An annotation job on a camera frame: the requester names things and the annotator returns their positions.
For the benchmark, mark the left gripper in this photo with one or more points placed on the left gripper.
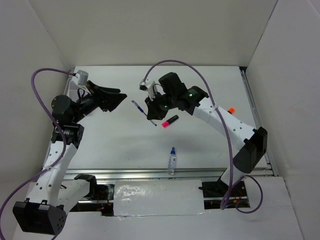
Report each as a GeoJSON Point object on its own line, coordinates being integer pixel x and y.
{"type": "Point", "coordinates": [109, 101]}

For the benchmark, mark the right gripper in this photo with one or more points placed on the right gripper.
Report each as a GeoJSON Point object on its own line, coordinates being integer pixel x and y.
{"type": "Point", "coordinates": [153, 111]}

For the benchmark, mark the dark blue pen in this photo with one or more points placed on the dark blue pen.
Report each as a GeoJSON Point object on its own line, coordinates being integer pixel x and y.
{"type": "Point", "coordinates": [143, 112]}

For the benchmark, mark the small blue spray bottle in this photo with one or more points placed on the small blue spray bottle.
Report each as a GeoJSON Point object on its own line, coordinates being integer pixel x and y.
{"type": "Point", "coordinates": [172, 162]}

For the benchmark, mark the orange highlighter marker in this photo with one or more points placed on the orange highlighter marker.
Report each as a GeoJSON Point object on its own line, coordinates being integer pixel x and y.
{"type": "Point", "coordinates": [231, 110]}

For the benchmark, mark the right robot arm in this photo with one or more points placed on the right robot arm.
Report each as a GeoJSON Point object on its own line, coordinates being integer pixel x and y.
{"type": "Point", "coordinates": [250, 142]}

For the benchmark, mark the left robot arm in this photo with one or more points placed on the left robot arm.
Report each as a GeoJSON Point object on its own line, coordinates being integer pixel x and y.
{"type": "Point", "coordinates": [45, 209]}

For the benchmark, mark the pink highlighter marker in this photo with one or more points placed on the pink highlighter marker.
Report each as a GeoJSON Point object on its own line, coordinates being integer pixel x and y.
{"type": "Point", "coordinates": [171, 120]}

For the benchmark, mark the white pen holder container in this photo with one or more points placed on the white pen holder container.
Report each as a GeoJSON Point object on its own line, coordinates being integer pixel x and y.
{"type": "Point", "coordinates": [72, 90]}

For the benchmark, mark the white foil cover sheet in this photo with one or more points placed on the white foil cover sheet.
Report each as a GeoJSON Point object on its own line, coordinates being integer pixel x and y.
{"type": "Point", "coordinates": [158, 198]}

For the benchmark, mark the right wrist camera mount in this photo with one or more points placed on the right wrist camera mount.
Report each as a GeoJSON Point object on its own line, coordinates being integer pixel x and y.
{"type": "Point", "coordinates": [149, 86]}

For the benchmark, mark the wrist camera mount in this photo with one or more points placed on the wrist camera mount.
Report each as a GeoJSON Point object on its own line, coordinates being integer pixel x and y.
{"type": "Point", "coordinates": [81, 78]}
{"type": "Point", "coordinates": [149, 86]}

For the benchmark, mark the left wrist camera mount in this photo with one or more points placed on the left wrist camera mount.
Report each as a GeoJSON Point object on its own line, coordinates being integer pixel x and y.
{"type": "Point", "coordinates": [81, 78]}

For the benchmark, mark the aluminium front rail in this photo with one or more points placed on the aluminium front rail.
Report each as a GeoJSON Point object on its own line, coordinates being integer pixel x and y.
{"type": "Point", "coordinates": [146, 174]}

